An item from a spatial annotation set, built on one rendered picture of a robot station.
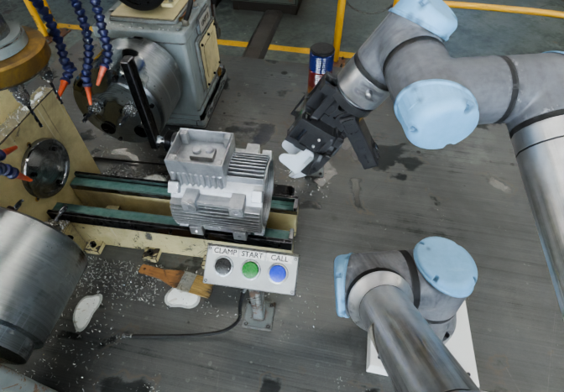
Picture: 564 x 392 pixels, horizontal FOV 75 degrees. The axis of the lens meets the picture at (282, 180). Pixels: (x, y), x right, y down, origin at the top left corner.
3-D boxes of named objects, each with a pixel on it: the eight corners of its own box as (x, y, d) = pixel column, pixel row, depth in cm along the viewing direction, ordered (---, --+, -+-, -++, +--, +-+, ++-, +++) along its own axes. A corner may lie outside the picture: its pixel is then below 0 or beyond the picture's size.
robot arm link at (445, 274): (471, 319, 72) (498, 284, 62) (403, 325, 71) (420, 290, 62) (446, 266, 80) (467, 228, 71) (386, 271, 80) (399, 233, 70)
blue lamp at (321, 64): (307, 73, 90) (308, 56, 86) (310, 60, 94) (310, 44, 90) (331, 75, 89) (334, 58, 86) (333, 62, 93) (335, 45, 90)
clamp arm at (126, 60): (148, 148, 97) (116, 61, 77) (153, 141, 99) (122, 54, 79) (161, 149, 96) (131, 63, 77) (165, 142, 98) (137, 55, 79)
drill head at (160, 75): (79, 159, 105) (34, 85, 86) (136, 79, 132) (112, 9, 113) (162, 168, 103) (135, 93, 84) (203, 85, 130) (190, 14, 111)
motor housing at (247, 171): (180, 239, 87) (159, 188, 73) (202, 180, 99) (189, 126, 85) (262, 250, 85) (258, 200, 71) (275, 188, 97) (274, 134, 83)
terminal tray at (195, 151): (171, 184, 78) (163, 160, 73) (186, 150, 85) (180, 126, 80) (226, 190, 77) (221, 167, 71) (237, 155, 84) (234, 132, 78)
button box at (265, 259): (209, 279, 71) (201, 283, 66) (214, 243, 72) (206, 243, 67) (296, 291, 69) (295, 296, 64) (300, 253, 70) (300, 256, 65)
